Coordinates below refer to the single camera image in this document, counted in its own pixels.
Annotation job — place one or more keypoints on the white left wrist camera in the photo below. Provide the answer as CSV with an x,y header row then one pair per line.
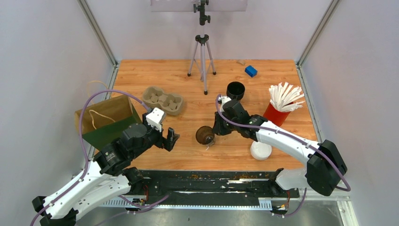
x,y
155,118

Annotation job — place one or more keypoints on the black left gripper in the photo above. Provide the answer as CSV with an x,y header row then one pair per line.
x,y
168,143

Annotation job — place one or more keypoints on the blue small block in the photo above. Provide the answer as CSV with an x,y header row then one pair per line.
x,y
251,71

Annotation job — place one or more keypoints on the grey pulp cup carrier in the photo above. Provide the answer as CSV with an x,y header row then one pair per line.
x,y
170,103

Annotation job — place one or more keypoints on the black paper cup stack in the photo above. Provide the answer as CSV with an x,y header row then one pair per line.
x,y
235,90

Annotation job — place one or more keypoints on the white plastic lid stack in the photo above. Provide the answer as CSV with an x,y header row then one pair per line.
x,y
260,151

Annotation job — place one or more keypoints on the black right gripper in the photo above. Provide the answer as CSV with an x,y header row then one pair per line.
x,y
217,127

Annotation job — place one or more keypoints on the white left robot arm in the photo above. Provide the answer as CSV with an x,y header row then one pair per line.
x,y
108,175

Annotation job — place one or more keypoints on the green paper bag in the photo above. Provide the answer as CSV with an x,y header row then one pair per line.
x,y
105,121

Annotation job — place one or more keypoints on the white wrapped straws bundle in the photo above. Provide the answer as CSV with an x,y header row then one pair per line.
x,y
284,97

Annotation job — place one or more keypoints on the red straw holder cup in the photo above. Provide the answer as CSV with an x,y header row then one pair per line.
x,y
275,116

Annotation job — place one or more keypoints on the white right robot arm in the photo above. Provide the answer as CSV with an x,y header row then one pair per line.
x,y
323,167

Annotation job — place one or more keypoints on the brown coffee cup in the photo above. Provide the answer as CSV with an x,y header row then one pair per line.
x,y
205,136

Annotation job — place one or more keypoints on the grey camera tripod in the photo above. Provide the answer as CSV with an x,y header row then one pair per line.
x,y
206,59

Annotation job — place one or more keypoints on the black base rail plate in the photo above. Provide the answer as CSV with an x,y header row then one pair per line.
x,y
210,189

